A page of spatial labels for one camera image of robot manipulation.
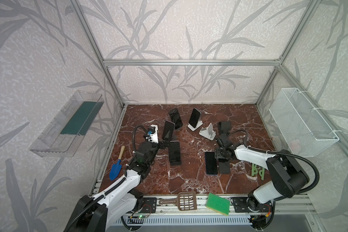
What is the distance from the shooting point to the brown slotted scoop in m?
0.75

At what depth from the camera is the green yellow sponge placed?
73 centimetres

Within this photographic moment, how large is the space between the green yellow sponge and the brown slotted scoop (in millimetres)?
73
